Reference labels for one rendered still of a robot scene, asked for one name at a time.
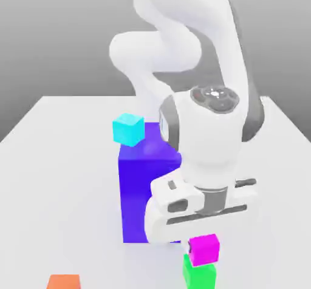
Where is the large blue box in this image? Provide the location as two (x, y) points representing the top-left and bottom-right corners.
(118, 121), (183, 244)

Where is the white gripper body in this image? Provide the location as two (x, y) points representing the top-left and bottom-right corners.
(145, 197), (258, 245)

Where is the small magenta cube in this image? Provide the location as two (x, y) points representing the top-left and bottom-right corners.
(188, 233), (220, 267)

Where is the small green cube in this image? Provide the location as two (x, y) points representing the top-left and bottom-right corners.
(182, 253), (217, 289)

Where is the small orange cube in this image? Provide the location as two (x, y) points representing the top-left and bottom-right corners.
(46, 274), (81, 289)

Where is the small cyan cube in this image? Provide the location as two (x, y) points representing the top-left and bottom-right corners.
(112, 113), (146, 148)

